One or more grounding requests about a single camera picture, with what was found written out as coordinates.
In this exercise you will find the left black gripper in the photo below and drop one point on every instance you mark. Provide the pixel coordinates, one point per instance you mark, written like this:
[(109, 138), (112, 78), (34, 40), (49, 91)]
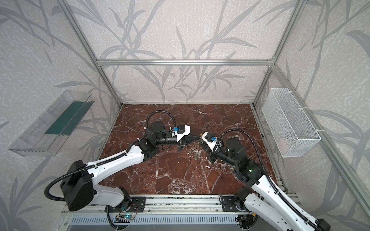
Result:
[(181, 140)]

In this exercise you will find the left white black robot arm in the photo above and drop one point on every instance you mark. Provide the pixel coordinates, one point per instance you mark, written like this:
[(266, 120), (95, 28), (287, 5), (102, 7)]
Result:
[(80, 186)]

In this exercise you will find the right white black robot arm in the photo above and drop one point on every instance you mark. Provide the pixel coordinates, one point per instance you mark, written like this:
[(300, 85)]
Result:
[(260, 195)]

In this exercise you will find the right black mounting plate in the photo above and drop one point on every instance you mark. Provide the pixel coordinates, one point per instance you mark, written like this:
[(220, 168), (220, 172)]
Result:
[(228, 204)]

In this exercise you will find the black mounting plate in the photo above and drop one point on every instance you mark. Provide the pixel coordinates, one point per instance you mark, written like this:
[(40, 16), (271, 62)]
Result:
[(133, 205), (228, 204)]

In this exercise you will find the pink object in basket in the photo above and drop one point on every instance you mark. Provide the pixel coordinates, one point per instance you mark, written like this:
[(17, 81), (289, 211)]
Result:
[(283, 145)]

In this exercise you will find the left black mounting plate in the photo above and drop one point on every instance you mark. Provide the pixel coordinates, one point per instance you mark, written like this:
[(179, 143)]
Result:
[(133, 205)]

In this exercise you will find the green led circuit board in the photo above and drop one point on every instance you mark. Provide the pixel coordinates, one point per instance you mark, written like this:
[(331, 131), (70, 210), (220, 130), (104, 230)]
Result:
[(126, 217)]

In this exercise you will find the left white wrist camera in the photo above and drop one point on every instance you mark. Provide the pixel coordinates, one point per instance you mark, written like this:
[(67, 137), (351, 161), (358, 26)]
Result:
[(180, 131)]

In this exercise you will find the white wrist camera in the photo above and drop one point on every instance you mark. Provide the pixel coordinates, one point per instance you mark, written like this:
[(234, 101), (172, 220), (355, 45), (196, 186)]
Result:
[(180, 131), (210, 137)]

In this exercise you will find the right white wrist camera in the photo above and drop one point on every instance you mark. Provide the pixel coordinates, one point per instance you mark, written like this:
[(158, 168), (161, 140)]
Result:
[(210, 137)]

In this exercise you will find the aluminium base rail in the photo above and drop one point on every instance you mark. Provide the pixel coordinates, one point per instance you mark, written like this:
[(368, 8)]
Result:
[(159, 204)]

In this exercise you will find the white wire mesh basket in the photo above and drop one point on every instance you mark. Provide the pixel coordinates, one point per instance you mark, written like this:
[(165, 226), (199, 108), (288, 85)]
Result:
[(287, 119)]

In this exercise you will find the aluminium frame crossbar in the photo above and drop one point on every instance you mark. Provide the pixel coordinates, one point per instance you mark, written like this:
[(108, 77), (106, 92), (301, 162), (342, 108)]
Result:
[(141, 62)]

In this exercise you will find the slotted grey cable duct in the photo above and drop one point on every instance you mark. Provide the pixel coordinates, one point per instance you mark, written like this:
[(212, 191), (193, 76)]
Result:
[(156, 219)]

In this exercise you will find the clear plastic wall tray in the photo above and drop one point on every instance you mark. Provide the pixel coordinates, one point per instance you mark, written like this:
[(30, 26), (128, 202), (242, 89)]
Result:
[(45, 136)]

